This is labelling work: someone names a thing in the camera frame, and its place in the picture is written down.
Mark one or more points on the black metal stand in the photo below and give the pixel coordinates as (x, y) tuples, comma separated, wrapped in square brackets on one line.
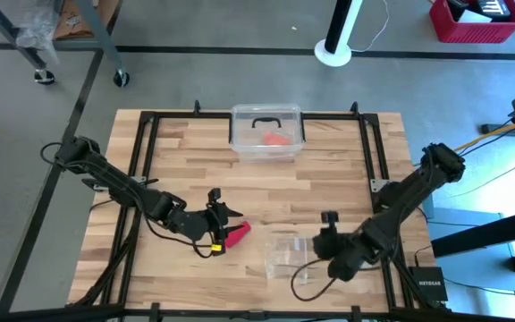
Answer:
[(485, 230)]

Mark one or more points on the red plastic crate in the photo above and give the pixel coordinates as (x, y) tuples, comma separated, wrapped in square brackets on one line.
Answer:
[(476, 31)]

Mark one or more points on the grey metal rolling cart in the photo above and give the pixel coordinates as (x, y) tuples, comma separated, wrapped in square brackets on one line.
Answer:
[(98, 31)]

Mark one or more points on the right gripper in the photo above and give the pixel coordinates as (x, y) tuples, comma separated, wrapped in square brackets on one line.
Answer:
[(342, 257)]

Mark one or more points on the white tower fan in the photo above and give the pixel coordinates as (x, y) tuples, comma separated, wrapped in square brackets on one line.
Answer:
[(332, 53)]

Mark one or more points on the clear plastic bag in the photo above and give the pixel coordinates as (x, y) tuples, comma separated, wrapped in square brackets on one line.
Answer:
[(286, 259)]

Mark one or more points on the black metal table frame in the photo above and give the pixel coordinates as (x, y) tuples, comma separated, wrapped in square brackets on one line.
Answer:
[(186, 116)]

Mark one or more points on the brown cardboard sheet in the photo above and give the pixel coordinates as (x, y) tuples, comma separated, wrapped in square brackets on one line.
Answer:
[(67, 24)]

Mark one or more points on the black cart caster wheel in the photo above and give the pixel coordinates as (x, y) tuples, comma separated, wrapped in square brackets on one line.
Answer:
[(121, 78), (44, 77)]

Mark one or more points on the orange bandage roll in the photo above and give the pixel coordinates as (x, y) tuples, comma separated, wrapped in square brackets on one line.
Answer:
[(275, 138)]

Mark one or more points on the black Netgear network switch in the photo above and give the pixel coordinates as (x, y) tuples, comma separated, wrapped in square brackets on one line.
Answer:
[(428, 284)]

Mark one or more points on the clear plastic storage box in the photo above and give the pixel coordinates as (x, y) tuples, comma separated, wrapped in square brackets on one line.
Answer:
[(244, 147)]

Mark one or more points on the red elastic bandage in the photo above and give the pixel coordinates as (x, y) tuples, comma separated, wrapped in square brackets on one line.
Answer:
[(242, 234)]

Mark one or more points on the black crossbar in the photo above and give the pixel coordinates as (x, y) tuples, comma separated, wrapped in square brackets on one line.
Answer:
[(38, 314)]

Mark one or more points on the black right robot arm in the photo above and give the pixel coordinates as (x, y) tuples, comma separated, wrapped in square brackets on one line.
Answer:
[(414, 192)]

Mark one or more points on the black device with white stripes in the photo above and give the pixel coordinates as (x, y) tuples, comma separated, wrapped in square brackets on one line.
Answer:
[(492, 6)]

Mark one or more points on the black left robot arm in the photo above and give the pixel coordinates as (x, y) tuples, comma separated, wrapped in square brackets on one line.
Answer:
[(119, 183)]

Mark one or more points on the silver mounting plate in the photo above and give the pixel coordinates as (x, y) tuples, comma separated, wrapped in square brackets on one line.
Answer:
[(380, 184), (137, 180)]

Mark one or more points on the crumpled clear plastic wrap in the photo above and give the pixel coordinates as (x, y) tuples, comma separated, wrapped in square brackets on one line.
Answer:
[(38, 27)]

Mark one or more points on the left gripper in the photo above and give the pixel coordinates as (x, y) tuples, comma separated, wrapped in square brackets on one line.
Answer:
[(199, 223)]

